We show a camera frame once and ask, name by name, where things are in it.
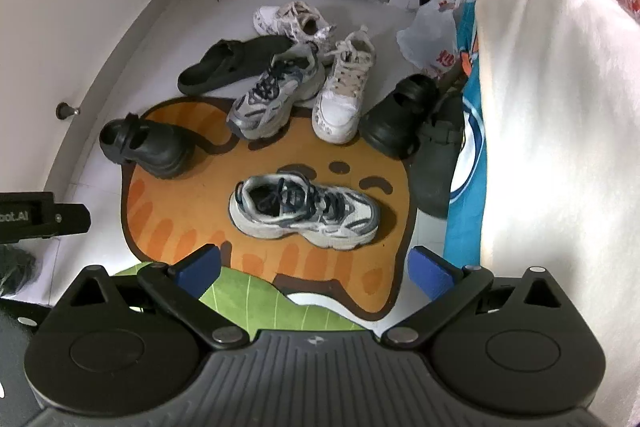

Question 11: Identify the grey sneaker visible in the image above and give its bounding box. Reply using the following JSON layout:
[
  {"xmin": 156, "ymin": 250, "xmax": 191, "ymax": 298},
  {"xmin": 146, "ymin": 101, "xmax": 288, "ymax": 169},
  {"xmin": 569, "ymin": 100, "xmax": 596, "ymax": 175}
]
[
  {"xmin": 228, "ymin": 172, "xmax": 380, "ymax": 251},
  {"xmin": 227, "ymin": 43, "xmax": 326, "ymax": 141}
]

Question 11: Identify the white plastic bag red print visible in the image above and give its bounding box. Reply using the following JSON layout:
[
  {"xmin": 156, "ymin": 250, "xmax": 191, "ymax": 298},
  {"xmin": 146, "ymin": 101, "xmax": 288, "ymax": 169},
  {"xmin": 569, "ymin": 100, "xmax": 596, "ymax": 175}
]
[{"xmin": 396, "ymin": 0, "xmax": 468, "ymax": 78}]

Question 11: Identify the white patterned sneaker far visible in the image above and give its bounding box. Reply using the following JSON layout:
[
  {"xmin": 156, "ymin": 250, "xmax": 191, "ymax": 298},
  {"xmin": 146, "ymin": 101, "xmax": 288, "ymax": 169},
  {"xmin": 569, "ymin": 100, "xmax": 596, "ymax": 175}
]
[{"xmin": 253, "ymin": 1, "xmax": 335, "ymax": 55}]

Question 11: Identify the black slipper near door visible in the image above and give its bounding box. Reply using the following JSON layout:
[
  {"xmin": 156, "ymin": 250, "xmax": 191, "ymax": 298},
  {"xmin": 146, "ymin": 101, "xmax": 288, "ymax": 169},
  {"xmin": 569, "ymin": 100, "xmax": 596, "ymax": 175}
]
[{"xmin": 177, "ymin": 36, "xmax": 294, "ymax": 96}]

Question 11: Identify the dark slipper under rack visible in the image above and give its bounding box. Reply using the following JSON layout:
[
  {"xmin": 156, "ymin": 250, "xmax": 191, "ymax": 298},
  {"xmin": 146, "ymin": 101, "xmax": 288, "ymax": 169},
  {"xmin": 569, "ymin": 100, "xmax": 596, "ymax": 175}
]
[{"xmin": 409, "ymin": 93, "xmax": 464, "ymax": 219}]

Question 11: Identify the orange cat-shaped floor mat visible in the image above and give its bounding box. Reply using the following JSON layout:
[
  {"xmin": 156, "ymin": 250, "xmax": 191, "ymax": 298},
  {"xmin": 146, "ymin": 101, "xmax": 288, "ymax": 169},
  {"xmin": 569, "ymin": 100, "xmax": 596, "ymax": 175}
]
[{"xmin": 119, "ymin": 95, "xmax": 418, "ymax": 322}]

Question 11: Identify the white sneaker with beige laces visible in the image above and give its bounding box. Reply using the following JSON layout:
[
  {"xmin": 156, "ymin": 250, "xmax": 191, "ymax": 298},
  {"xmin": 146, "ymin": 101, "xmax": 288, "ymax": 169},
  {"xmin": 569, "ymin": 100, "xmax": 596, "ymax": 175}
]
[{"xmin": 311, "ymin": 26, "xmax": 376, "ymax": 145}]

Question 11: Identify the black chunky clog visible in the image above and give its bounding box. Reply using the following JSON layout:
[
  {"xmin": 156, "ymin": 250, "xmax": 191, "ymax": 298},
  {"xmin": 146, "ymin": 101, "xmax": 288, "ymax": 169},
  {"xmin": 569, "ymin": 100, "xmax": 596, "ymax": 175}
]
[
  {"xmin": 359, "ymin": 74, "xmax": 440, "ymax": 159},
  {"xmin": 99, "ymin": 114, "xmax": 195, "ymax": 179}
]

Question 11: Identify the wall door stopper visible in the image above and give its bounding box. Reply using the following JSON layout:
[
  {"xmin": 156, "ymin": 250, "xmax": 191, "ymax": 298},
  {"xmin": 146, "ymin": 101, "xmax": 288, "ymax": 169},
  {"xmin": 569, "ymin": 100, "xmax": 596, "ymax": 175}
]
[{"xmin": 54, "ymin": 102, "xmax": 80, "ymax": 120}]

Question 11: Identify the white cloth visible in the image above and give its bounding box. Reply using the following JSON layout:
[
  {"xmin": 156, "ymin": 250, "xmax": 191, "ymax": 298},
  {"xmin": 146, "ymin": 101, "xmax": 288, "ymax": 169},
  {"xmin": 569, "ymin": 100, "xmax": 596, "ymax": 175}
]
[{"xmin": 475, "ymin": 0, "xmax": 639, "ymax": 426}]

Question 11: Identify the green leaf mat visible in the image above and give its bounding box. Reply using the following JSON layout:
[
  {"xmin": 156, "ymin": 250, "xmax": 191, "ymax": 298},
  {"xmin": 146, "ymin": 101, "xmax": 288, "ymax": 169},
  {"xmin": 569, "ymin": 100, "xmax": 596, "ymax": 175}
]
[{"xmin": 113, "ymin": 261, "xmax": 367, "ymax": 333}]

